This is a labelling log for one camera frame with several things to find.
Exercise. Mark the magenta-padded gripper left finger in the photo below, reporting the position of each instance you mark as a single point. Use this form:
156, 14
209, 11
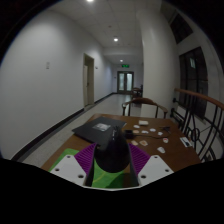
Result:
66, 168

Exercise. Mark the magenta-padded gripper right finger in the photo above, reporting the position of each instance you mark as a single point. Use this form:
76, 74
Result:
157, 168

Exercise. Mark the black vertical computer mouse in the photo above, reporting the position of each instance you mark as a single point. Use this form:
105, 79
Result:
112, 155

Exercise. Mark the green mouse pad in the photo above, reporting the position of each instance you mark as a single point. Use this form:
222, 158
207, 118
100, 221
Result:
110, 180

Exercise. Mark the white outlined sticker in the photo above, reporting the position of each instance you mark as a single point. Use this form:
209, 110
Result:
161, 150

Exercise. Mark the tan cutout sticker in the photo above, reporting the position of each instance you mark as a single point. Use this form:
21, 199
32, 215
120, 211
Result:
143, 143
134, 142

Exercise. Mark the red and white round sticker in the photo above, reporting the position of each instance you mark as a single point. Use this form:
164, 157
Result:
165, 140

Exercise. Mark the small pale sticker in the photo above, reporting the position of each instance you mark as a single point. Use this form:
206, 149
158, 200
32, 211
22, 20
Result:
136, 131
136, 126
160, 133
152, 130
144, 132

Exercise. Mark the black key bunch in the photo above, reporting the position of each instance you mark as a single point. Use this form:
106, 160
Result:
165, 128

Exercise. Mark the black closed laptop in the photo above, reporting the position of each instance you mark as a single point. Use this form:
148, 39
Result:
93, 131

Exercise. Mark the small white flat box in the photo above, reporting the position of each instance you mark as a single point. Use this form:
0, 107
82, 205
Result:
143, 122

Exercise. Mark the wooden armchair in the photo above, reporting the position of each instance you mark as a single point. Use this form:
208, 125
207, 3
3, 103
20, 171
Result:
144, 100

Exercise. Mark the dark wooden chair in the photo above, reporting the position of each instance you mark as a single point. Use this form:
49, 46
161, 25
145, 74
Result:
136, 90

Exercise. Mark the black metal railing wooden handrail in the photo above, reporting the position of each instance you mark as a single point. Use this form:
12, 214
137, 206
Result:
200, 96

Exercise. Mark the white side door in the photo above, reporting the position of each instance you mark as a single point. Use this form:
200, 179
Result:
88, 81

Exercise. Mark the glass double door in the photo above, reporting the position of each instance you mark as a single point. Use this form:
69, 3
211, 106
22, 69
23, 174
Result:
125, 82

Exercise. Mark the large dark window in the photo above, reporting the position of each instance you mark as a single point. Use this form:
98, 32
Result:
193, 80

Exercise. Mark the green exit sign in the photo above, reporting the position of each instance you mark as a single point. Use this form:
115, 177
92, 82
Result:
125, 66

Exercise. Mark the dark transom window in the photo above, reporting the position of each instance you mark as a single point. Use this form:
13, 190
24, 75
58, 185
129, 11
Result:
181, 28

